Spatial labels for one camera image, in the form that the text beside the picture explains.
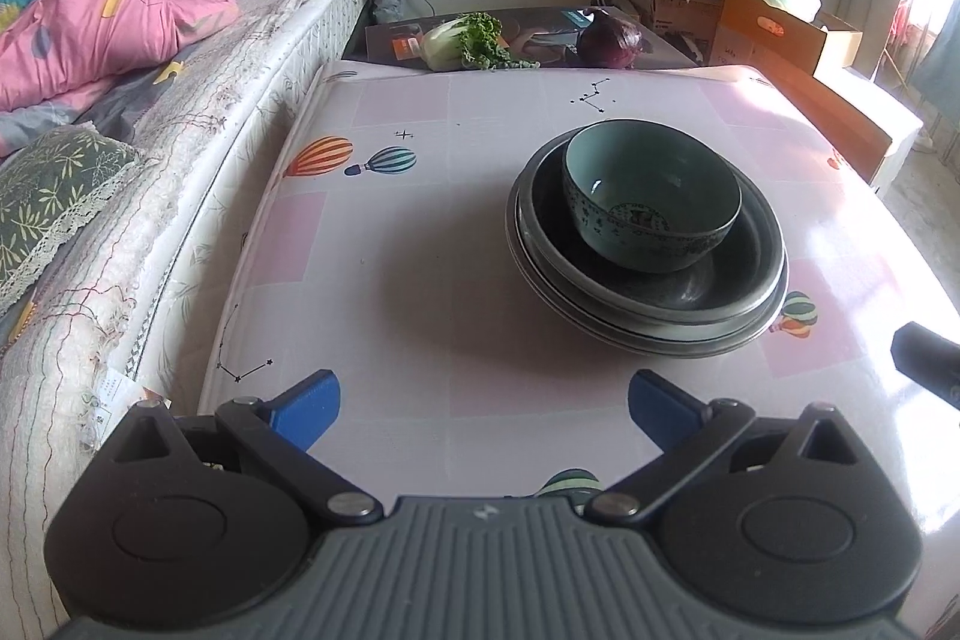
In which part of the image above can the large steel plate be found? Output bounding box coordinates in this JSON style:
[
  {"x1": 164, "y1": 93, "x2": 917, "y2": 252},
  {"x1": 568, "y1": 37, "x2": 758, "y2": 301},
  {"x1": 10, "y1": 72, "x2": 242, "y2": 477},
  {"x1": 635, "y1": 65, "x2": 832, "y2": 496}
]
[{"x1": 504, "y1": 128, "x2": 793, "y2": 359}]

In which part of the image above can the teal ceramic bowl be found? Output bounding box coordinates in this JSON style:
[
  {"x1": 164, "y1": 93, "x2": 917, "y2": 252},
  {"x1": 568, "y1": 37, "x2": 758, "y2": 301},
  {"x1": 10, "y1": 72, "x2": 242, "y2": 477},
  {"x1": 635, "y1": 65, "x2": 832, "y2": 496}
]
[{"x1": 562, "y1": 119, "x2": 743, "y2": 275}]

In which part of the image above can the steel bowl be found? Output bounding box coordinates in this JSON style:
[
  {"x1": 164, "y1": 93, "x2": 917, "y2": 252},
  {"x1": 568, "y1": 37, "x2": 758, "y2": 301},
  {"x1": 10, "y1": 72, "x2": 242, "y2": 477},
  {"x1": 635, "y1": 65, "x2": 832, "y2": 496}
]
[{"x1": 516, "y1": 133, "x2": 788, "y2": 326}]

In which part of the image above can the patterned pink tablecloth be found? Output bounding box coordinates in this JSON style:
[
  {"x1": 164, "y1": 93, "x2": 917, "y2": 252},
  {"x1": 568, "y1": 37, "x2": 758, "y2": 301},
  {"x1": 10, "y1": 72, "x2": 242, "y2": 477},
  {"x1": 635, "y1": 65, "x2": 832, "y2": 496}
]
[{"x1": 200, "y1": 70, "x2": 958, "y2": 536}]

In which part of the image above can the white hand print card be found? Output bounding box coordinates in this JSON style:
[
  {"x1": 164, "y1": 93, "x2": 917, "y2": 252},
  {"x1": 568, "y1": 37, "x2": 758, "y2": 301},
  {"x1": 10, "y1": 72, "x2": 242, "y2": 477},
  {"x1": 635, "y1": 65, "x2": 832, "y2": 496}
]
[{"x1": 85, "y1": 367, "x2": 171, "y2": 452}]

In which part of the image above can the white quilted mattress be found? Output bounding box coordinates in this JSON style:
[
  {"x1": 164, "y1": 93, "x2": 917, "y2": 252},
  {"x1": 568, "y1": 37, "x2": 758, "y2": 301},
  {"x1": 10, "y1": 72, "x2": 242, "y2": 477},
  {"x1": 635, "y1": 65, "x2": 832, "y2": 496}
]
[{"x1": 2, "y1": 0, "x2": 368, "y2": 638}]

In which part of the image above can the blue circle pattern curtain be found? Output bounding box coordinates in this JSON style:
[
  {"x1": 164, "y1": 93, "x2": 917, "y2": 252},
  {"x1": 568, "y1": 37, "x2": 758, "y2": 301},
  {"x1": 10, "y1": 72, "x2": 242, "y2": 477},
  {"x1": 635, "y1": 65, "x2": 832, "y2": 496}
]
[{"x1": 913, "y1": 0, "x2": 960, "y2": 124}]

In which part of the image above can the orange cardboard box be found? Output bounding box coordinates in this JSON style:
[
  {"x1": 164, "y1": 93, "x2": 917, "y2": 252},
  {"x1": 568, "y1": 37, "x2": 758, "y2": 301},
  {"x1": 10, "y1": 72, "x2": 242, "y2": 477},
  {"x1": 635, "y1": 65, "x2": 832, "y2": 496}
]
[{"x1": 709, "y1": 0, "x2": 921, "y2": 195}]

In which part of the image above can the green leaf pattern pillow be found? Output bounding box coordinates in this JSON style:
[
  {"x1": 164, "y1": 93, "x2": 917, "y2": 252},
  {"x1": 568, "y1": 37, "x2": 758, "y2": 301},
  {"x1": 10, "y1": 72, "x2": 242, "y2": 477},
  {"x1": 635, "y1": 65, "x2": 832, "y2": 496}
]
[{"x1": 0, "y1": 125, "x2": 142, "y2": 314}]

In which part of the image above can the purple cabbage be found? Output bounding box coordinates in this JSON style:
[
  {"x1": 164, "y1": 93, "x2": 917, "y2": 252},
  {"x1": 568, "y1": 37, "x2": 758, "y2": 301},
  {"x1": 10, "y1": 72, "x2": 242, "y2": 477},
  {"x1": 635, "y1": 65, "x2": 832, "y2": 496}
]
[{"x1": 576, "y1": 7, "x2": 644, "y2": 70}]

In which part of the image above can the open brown cardboard box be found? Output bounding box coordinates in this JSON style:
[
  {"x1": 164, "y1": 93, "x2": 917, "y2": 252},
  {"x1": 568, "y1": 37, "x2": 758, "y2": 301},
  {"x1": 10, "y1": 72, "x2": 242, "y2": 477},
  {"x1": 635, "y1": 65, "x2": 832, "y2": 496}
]
[{"x1": 630, "y1": 0, "x2": 722, "y2": 42}]

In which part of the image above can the green bok choy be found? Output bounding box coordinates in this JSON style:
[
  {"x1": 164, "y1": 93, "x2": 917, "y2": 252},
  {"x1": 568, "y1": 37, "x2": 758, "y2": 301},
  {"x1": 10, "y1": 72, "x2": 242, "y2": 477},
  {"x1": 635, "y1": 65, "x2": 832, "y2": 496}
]
[{"x1": 420, "y1": 11, "x2": 539, "y2": 71}]

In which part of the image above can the pink floral blanket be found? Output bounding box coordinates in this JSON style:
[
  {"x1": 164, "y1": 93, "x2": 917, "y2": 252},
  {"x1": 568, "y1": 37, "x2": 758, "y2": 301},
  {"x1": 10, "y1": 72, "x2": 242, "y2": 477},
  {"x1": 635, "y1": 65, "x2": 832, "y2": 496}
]
[{"x1": 2, "y1": 0, "x2": 239, "y2": 156}]

